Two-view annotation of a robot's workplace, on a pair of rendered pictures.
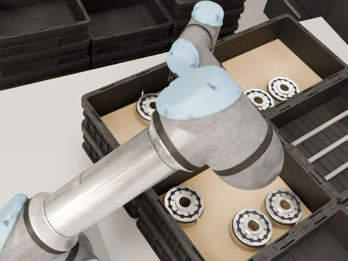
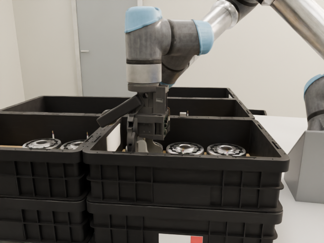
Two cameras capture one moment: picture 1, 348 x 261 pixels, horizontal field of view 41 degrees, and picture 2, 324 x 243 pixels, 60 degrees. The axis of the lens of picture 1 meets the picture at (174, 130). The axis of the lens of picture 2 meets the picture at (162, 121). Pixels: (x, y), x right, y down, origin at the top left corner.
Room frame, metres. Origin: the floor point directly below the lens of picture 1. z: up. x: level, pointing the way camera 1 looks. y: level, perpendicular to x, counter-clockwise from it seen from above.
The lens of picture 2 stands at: (1.23, 0.50, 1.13)
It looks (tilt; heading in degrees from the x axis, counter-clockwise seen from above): 15 degrees down; 233
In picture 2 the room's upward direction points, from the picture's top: straight up
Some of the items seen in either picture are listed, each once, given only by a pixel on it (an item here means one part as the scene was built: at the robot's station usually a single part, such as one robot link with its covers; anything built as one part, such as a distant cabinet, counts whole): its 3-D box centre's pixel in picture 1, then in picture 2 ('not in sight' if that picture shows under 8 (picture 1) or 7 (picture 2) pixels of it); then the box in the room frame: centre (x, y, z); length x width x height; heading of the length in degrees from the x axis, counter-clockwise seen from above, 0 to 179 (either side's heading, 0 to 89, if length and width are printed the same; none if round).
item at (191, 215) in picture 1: (184, 203); not in sight; (0.57, -0.07, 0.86); 0.10 x 0.10 x 0.01
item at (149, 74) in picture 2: not in sight; (144, 74); (0.90, -0.01, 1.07); 0.08 x 0.08 x 0.05
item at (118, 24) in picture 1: (119, 38); not in sight; (1.68, 0.37, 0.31); 0.40 x 0.30 x 0.34; 128
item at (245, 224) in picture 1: (253, 226); not in sight; (0.56, -0.25, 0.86); 0.05 x 0.05 x 0.01
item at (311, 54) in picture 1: (269, 73); (28, 151); (1.10, -0.25, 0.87); 0.40 x 0.30 x 0.11; 137
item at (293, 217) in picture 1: (284, 205); not in sight; (0.64, -0.33, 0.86); 0.10 x 0.10 x 0.01
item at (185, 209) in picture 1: (184, 202); not in sight; (0.57, -0.07, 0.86); 0.05 x 0.05 x 0.01
